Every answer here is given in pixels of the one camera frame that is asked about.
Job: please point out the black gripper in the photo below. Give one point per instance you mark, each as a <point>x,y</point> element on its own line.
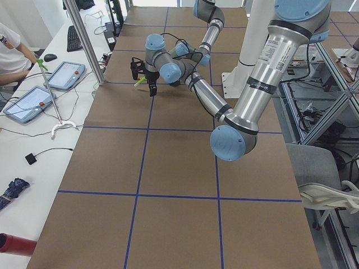
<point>152,76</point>

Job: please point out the green highlighter pen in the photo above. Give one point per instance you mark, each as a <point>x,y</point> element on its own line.
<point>140,81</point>

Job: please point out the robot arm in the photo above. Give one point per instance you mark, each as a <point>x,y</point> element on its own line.
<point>213,16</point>
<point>294,23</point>

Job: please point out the black power adapter box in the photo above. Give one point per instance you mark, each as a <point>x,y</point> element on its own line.
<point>110,39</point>

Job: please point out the far teach pendant tablet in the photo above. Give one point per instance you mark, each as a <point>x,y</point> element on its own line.
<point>66,75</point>

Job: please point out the teach pendant tablet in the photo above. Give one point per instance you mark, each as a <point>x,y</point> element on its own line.
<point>27,107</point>
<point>66,75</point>

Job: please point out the black keyboard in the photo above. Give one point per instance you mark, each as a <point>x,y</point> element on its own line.
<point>73,40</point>

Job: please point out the black computer mouse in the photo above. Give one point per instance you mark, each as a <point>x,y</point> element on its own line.
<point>50,57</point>

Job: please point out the near teach pendant tablet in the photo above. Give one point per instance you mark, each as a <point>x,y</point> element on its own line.
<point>27,107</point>

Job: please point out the seated person in white shirt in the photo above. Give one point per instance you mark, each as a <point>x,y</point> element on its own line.
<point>16,58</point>

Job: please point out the small black square device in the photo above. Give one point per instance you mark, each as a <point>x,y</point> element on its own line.
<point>30,158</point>

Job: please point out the folded blue umbrella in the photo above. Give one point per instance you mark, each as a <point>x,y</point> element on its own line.
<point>13,191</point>

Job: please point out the white grey office chair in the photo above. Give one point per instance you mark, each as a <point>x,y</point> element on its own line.
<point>318,179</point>

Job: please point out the red cylinder bottle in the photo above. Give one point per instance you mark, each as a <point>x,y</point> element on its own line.
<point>11,244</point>

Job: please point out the aluminium frame post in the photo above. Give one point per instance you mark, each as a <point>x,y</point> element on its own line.
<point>85,40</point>

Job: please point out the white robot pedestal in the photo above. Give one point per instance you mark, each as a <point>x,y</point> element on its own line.
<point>255,38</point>

